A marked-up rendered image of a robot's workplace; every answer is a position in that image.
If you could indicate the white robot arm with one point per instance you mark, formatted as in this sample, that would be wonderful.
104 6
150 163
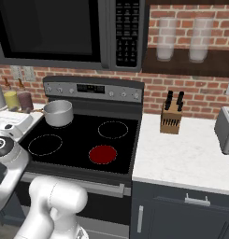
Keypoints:
53 199

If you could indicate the silver stove knob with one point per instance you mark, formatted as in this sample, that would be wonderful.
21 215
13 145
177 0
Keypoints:
136 95
123 94
71 91
49 89
111 93
60 90

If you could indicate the dark blue drawer front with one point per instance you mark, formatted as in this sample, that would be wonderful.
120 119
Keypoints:
168 193

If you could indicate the black steel stove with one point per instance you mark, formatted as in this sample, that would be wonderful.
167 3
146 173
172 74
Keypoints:
88 137

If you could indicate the dark wooden wall shelf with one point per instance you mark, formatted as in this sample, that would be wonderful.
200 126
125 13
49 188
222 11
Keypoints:
187 63

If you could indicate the maroon canister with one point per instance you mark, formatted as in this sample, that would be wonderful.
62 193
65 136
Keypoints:
25 101

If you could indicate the dark blue cupboard door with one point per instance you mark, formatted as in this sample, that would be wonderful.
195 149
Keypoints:
187 224

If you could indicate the silver toaster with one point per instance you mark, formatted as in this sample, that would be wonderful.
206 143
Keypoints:
225 129

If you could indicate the grey wall outlet plate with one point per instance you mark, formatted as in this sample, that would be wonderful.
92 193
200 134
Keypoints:
23 73

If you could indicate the silver saucepan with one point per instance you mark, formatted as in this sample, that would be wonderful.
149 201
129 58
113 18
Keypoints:
58 113

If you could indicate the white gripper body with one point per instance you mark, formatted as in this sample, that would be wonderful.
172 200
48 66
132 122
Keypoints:
16 117

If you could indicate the yellow canister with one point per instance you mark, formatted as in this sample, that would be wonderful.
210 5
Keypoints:
11 100

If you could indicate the wooden knife block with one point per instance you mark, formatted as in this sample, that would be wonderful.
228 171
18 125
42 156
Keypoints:
170 119

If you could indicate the black microwave oven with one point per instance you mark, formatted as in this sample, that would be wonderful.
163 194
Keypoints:
56 31

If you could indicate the clear glass jar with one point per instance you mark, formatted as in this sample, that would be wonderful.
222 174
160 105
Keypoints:
200 39
165 39

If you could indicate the black oven door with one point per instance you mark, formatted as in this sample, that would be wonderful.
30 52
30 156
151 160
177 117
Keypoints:
103 208

